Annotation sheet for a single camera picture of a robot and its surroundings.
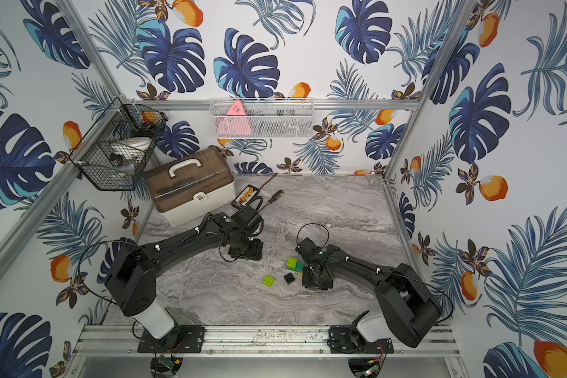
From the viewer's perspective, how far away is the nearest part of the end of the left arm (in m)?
0.74

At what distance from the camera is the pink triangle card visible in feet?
2.95

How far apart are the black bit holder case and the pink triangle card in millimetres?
311

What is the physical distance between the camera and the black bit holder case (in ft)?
3.58

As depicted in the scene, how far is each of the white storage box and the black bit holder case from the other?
3.2 inches

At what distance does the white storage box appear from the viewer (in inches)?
36.2

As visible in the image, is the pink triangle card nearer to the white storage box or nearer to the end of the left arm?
the white storage box

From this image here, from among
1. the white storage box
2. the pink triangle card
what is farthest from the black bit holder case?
the pink triangle card

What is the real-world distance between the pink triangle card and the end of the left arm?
1.40 feet

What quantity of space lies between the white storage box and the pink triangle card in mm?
138

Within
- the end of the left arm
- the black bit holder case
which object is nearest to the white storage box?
the black bit holder case

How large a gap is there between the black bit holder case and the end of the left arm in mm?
336
